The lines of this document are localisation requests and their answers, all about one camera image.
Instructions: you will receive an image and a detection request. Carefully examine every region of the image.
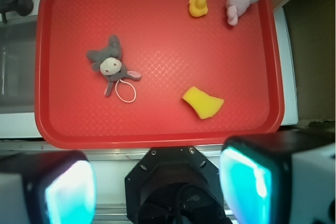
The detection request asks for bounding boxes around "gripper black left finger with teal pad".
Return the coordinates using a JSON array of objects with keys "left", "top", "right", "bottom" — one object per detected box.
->
[{"left": 1, "top": 151, "right": 97, "bottom": 223}]

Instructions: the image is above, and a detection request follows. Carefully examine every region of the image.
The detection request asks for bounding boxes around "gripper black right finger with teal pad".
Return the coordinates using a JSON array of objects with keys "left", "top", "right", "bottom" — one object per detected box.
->
[{"left": 219, "top": 130, "right": 335, "bottom": 223}]

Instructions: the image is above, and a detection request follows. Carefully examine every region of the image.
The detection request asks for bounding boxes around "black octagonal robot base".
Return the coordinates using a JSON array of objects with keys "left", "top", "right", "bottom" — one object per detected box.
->
[{"left": 124, "top": 146, "right": 231, "bottom": 223}]

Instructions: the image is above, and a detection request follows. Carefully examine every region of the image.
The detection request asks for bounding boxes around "yellow sponge piece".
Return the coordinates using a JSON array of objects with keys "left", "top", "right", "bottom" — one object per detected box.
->
[{"left": 182, "top": 86, "right": 225, "bottom": 120}]

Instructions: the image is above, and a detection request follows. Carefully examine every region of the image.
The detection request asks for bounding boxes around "gray plush bunny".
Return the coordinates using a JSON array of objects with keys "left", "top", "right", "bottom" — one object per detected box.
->
[{"left": 86, "top": 35, "right": 142, "bottom": 103}]

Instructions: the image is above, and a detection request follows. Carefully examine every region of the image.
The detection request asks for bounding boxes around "brown cardboard box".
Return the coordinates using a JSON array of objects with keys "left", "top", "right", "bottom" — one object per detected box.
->
[{"left": 283, "top": 0, "right": 335, "bottom": 131}]

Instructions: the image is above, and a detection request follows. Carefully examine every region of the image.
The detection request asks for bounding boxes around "red plastic tray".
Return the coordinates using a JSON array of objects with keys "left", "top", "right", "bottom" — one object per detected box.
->
[{"left": 35, "top": 0, "right": 284, "bottom": 149}]

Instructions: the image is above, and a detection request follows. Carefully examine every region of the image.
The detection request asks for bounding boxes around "yellow rubber duck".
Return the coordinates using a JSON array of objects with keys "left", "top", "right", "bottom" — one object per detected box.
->
[{"left": 188, "top": 0, "right": 208, "bottom": 17}]

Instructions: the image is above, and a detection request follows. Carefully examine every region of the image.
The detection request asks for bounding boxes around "aluminium frame rail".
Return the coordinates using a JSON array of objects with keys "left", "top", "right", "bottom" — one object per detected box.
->
[{"left": 1, "top": 140, "right": 222, "bottom": 161}]

